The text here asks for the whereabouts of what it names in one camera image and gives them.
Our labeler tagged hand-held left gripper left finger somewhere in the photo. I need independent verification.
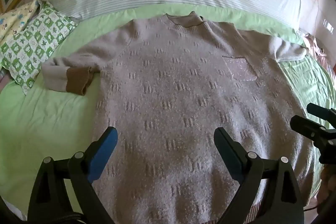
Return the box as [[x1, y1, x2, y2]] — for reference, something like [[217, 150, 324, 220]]
[[28, 126, 118, 224]]

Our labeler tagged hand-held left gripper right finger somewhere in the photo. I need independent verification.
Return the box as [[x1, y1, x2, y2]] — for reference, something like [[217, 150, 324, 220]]
[[214, 127, 305, 224]]

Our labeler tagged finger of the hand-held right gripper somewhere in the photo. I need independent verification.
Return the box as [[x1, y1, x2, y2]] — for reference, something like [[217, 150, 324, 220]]
[[307, 103, 336, 123], [290, 115, 326, 141]]

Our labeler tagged pink knit sweater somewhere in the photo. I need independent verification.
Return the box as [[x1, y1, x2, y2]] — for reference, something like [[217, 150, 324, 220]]
[[42, 12, 322, 224]]

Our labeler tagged person's right hand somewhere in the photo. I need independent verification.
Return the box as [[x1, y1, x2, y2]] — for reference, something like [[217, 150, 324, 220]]
[[316, 165, 336, 214]]

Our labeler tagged pink cloth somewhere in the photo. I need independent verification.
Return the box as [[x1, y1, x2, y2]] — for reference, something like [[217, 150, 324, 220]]
[[299, 30, 331, 77]]

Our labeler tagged light green bed sheet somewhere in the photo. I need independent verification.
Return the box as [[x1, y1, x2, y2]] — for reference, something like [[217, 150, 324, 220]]
[[0, 2, 335, 216]]

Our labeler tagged green checkered pillow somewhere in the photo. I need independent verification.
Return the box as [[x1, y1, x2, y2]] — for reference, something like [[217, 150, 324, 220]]
[[0, 2, 78, 96]]

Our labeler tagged yellow patterned pillow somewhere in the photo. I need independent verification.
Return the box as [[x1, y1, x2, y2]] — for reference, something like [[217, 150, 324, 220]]
[[0, 0, 40, 42]]

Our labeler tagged white wall cable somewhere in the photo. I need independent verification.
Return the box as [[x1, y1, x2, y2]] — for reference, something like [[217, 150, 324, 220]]
[[314, 0, 323, 30]]

